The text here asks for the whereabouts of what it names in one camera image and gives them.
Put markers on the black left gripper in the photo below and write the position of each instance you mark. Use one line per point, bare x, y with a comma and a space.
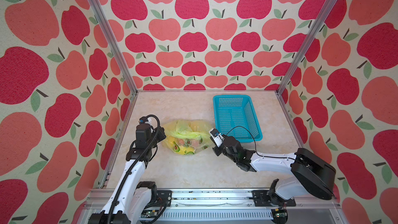
161, 135

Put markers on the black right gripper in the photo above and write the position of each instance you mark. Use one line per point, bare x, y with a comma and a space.
215, 150

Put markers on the yellow translucent plastic bag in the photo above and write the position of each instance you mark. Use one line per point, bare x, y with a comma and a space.
186, 137

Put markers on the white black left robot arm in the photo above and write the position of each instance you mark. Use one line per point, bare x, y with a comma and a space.
136, 201

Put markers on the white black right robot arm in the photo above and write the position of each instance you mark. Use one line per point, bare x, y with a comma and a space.
309, 173

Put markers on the teal plastic mesh basket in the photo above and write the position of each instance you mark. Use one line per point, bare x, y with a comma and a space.
235, 116

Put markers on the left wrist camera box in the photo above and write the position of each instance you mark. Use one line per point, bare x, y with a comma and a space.
147, 120

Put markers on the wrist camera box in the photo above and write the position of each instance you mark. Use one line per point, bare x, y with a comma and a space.
216, 137
147, 120

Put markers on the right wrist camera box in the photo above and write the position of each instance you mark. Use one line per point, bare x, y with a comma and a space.
216, 137

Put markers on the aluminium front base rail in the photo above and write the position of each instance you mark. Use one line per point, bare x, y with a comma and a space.
239, 206

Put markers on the aluminium left rear corner post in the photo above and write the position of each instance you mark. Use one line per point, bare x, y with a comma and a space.
113, 44

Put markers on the aluminium corner post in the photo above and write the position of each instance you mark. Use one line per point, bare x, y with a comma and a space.
113, 44
318, 24

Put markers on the aluminium right rear corner post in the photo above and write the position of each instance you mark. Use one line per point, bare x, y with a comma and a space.
318, 24

